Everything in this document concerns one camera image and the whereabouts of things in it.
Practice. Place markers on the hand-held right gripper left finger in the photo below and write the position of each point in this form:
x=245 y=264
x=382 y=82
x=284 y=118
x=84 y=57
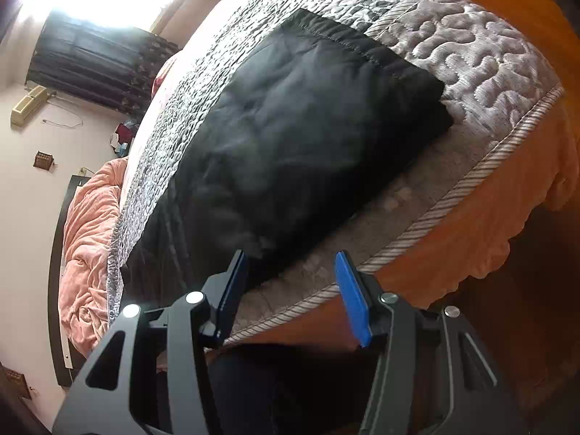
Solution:
x=234 y=281

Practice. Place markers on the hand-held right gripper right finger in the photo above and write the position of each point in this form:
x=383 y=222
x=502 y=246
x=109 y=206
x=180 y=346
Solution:
x=353 y=299

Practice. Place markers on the black pants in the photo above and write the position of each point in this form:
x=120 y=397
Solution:
x=294 y=145

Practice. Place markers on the peach bed sheet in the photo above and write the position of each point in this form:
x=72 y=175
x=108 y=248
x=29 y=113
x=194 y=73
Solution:
x=475 y=217

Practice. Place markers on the pink crumpled blanket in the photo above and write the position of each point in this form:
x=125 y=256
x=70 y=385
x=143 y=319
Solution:
x=86 y=235

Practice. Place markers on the dark bed headboard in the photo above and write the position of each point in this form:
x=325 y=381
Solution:
x=56 y=281

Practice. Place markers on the pile of colourful clothes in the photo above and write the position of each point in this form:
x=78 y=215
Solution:
x=122 y=136

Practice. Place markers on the dark patterned curtain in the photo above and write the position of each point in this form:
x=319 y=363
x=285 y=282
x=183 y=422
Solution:
x=99 y=63

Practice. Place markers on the beige air conditioner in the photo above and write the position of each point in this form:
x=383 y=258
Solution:
x=28 y=105

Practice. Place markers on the grey quilted bedspread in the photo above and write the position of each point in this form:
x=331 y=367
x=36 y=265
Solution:
x=475 y=54

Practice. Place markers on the small brown wall shelf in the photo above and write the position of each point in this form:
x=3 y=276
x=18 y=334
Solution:
x=14 y=378
x=44 y=159

